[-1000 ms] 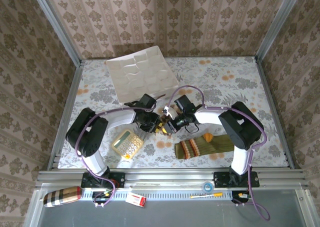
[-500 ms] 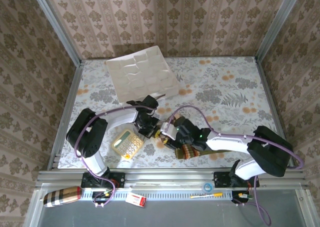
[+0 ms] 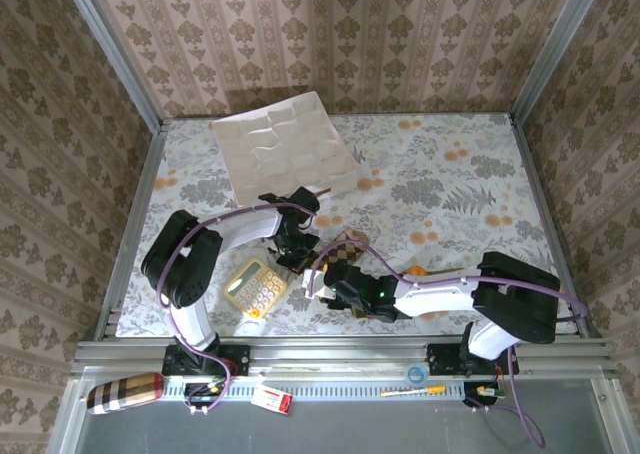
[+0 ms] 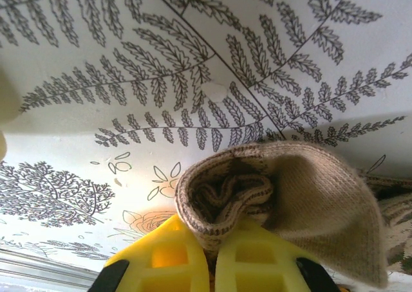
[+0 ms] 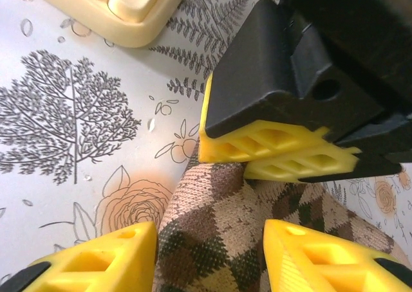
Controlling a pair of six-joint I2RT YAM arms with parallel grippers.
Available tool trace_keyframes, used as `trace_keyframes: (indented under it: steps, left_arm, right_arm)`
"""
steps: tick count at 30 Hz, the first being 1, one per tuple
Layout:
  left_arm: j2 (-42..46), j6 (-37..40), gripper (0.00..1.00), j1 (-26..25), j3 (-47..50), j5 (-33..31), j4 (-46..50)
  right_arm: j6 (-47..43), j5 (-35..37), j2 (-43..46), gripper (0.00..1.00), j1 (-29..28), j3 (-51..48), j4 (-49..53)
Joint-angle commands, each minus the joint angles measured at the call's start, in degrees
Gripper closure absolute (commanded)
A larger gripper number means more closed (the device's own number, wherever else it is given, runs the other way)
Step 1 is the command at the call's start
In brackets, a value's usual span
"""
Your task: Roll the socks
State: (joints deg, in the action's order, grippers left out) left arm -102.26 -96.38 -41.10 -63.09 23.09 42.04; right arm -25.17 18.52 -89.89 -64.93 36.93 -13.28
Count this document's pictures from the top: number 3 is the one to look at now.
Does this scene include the white divided organizer box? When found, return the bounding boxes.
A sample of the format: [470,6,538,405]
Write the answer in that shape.
[210,91,359,209]

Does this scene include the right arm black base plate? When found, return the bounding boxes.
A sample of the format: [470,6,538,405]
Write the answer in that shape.
[427,342,520,378]

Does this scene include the yellow white pen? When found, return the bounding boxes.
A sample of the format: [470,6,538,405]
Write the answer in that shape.
[379,384,447,398]

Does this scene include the grey metal shelf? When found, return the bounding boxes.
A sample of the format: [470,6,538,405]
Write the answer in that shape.
[47,376,634,454]

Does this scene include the aluminium table side rail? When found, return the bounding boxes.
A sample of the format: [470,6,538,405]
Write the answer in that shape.
[93,123,169,343]
[509,117,601,338]

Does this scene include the brown argyle sock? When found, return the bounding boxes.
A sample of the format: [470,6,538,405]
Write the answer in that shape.
[319,229,370,275]

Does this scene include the aluminium corner post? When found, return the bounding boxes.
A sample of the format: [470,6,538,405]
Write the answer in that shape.
[509,0,609,125]
[59,0,169,133]

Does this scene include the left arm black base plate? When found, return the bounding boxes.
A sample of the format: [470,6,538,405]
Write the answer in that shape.
[162,344,251,378]

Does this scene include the plaid rolled cloth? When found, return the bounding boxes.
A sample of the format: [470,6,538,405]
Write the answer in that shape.
[85,371,166,416]

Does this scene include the floral tablecloth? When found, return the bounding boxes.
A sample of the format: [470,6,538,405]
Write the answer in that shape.
[115,113,576,338]

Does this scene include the small red white box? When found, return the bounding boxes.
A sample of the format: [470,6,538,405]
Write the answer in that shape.
[249,383,295,416]

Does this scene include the green striped sock orange toe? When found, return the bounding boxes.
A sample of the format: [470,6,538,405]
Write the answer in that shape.
[349,264,464,321]

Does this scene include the slotted grey cable duct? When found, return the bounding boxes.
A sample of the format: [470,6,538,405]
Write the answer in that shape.
[164,377,469,400]

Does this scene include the yellow calculator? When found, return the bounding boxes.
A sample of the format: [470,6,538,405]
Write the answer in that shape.
[221,257,290,320]

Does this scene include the long aluminium frame rail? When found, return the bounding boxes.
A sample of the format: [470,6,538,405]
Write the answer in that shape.
[72,338,619,375]

